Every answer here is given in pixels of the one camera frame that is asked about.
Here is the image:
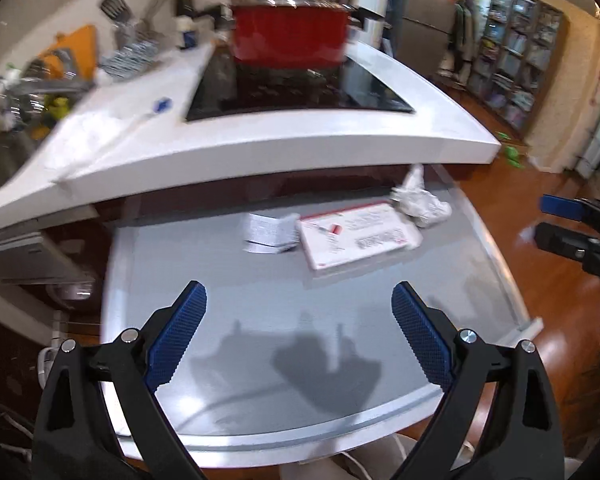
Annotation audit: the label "metal sink faucet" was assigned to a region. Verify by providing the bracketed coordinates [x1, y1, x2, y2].
[0, 67, 94, 111]

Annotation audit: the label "white storage drawers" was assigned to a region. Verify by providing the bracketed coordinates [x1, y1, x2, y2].
[575, 104, 600, 181]

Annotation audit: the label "hanging coat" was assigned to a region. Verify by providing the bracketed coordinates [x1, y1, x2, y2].
[449, 0, 477, 77]

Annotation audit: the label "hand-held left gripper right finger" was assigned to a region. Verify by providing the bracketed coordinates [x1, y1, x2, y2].
[391, 281, 566, 480]

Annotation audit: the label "dark sauce bottle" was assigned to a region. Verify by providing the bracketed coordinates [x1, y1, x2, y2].
[172, 0, 202, 52]

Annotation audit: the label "black slotted spatula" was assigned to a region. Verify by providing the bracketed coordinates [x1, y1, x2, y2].
[100, 0, 134, 27]

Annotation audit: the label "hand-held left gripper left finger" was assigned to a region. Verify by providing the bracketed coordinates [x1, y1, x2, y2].
[32, 280, 209, 480]

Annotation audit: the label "green floor toy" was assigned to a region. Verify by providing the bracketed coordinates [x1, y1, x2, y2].
[497, 130, 529, 169]

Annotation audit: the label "crumpled clear plastic wrap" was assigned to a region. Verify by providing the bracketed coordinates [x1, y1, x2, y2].
[390, 163, 452, 229]

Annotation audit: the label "white flat box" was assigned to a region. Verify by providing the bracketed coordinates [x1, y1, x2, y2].
[297, 201, 424, 271]

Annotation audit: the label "black glass cooktop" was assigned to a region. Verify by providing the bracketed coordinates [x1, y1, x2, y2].
[186, 52, 415, 122]

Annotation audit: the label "wooden bookshelf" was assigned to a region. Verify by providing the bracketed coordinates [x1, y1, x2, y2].
[467, 0, 566, 134]

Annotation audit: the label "white kitchen counter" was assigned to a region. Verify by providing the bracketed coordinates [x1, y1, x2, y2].
[0, 40, 502, 237]

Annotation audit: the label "metal utensil holder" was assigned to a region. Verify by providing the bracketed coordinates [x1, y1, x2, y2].
[114, 19, 154, 54]

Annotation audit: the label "folded paper leaflet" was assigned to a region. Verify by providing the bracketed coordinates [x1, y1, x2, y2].
[243, 212, 301, 255]

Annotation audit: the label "dark refrigerator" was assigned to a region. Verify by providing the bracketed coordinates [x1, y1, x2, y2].
[392, 0, 462, 77]

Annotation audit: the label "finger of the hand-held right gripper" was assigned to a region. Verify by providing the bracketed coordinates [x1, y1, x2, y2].
[535, 221, 600, 291]
[540, 194, 600, 236]

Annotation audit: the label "red cooking pot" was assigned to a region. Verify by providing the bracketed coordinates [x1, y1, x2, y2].
[229, 2, 354, 67]

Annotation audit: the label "orange cutting board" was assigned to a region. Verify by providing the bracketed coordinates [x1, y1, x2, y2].
[36, 25, 99, 82]

